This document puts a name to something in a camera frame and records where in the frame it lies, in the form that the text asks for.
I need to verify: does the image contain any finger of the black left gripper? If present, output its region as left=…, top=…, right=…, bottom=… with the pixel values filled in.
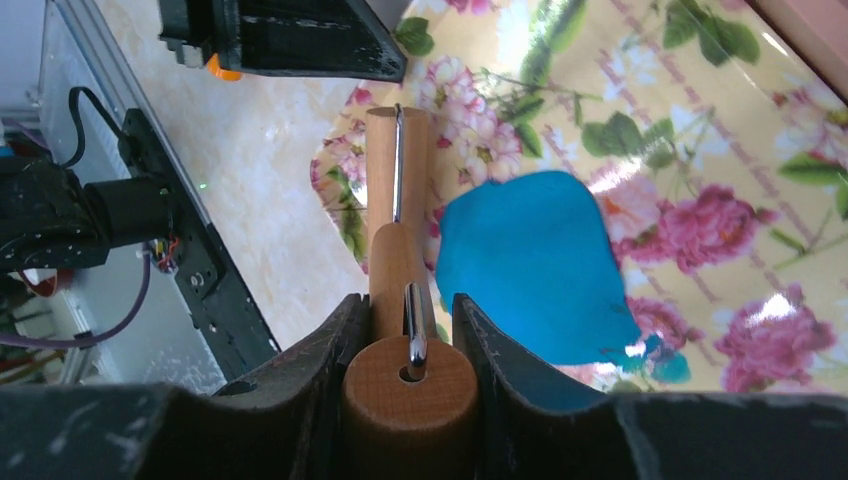
left=158, top=0, right=408, bottom=83

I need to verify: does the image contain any blue dough piece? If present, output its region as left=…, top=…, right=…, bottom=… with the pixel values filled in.
left=435, top=171, right=691, bottom=411

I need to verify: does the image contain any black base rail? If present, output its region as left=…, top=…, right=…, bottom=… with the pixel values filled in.
left=119, top=108, right=279, bottom=381

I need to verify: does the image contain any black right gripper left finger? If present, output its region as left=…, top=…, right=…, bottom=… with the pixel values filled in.
left=1, top=294, right=370, bottom=479

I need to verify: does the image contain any wooden double-ended roller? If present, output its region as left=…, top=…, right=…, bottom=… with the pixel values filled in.
left=341, top=105, right=479, bottom=479

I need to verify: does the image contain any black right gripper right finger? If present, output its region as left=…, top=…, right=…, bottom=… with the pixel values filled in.
left=452, top=294, right=847, bottom=479

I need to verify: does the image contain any pink rectangular tray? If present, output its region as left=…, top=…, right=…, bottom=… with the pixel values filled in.
left=748, top=0, right=847, bottom=100

